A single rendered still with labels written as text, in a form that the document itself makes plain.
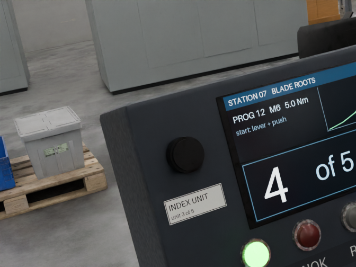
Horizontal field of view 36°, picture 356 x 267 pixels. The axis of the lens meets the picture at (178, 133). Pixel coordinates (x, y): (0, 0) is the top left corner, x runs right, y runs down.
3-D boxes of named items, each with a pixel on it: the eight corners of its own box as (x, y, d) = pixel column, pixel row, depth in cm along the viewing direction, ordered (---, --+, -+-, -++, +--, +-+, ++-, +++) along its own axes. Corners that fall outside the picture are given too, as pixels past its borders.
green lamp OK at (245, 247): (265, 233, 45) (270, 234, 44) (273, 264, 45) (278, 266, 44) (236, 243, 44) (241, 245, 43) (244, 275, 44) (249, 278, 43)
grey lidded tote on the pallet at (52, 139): (77, 145, 426) (68, 104, 416) (92, 167, 371) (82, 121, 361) (23, 159, 413) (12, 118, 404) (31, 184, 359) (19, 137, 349)
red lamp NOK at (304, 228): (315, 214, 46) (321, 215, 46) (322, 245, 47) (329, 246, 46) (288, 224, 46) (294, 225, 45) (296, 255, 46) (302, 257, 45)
